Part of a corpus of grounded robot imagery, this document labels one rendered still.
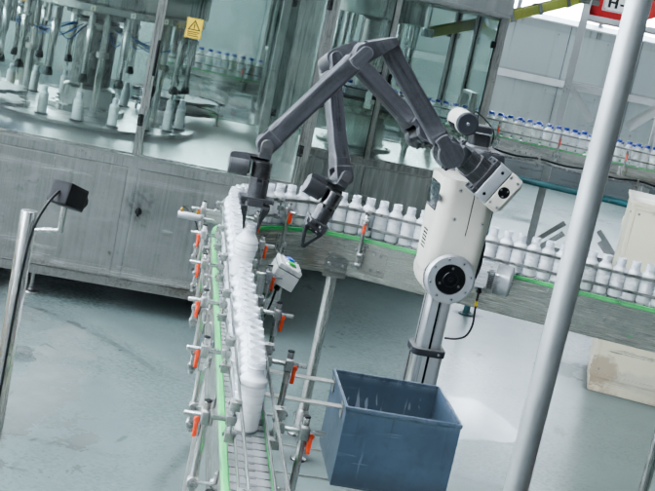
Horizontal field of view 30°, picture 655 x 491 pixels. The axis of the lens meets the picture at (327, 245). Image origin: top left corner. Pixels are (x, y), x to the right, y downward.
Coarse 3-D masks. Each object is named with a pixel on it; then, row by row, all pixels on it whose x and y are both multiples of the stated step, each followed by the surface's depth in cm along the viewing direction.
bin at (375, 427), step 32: (352, 384) 345; (384, 384) 346; (416, 384) 347; (352, 416) 314; (384, 416) 315; (416, 416) 349; (448, 416) 331; (352, 448) 316; (384, 448) 317; (416, 448) 318; (448, 448) 319; (352, 480) 318; (384, 480) 319; (416, 480) 320
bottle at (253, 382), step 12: (252, 360) 263; (264, 360) 264; (252, 372) 263; (252, 384) 263; (264, 384) 264; (252, 396) 263; (252, 408) 264; (240, 420) 264; (252, 420) 265; (240, 432) 265; (252, 432) 266
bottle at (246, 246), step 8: (248, 224) 354; (256, 224) 355; (248, 232) 354; (240, 240) 353; (248, 240) 353; (256, 240) 355; (240, 248) 353; (248, 248) 353; (256, 248) 355; (240, 256) 354; (248, 256) 354; (232, 264) 356; (232, 272) 356
